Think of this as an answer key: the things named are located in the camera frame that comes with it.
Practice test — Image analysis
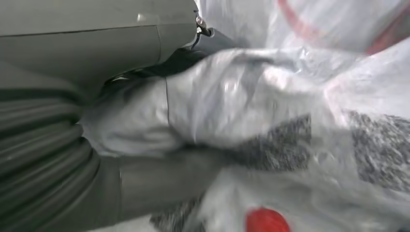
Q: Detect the white plastic mailer package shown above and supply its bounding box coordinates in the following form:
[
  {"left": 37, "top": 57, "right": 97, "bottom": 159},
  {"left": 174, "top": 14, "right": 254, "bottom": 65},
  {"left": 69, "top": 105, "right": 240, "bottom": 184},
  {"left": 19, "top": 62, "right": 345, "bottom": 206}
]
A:
[{"left": 149, "top": 0, "right": 410, "bottom": 232}]

